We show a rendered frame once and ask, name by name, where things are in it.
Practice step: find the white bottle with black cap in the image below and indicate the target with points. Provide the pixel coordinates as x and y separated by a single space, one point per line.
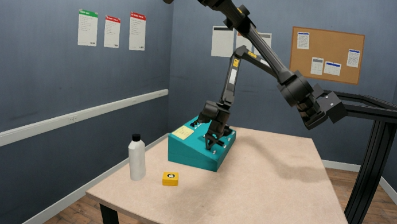
137 158

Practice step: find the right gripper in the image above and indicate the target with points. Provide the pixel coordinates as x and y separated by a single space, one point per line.
218 132

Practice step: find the teal control console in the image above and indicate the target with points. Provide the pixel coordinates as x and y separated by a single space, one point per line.
186 145

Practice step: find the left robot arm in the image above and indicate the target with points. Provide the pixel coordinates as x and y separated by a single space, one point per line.
293 86

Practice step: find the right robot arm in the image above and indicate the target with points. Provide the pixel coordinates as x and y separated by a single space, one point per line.
227 96

